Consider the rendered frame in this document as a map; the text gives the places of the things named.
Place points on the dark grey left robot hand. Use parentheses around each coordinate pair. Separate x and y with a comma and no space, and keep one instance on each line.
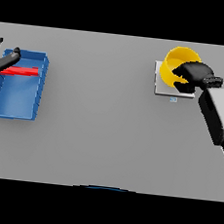
(6,61)

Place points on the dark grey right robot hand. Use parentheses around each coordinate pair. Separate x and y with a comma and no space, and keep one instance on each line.
(194,75)

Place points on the red beaker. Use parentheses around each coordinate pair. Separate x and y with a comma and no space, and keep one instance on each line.
(22,71)

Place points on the yellow bowl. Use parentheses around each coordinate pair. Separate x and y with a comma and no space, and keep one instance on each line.
(175,63)

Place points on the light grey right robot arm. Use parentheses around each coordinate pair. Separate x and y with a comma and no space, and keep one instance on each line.
(219,115)

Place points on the blue tray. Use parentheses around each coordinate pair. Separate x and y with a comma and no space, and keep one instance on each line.
(16,94)

